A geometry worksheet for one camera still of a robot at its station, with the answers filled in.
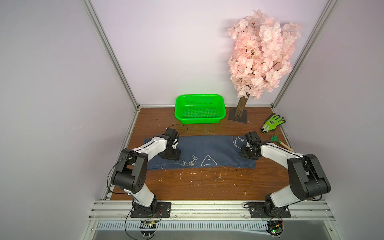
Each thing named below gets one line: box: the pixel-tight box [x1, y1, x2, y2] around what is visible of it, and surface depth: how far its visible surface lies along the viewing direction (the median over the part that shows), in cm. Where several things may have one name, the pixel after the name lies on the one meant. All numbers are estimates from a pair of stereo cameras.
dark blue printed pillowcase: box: [146, 135, 257, 171], surface depth 92 cm
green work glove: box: [260, 114, 286, 133], surface depth 109 cm
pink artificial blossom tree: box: [228, 10, 301, 124], surface depth 72 cm
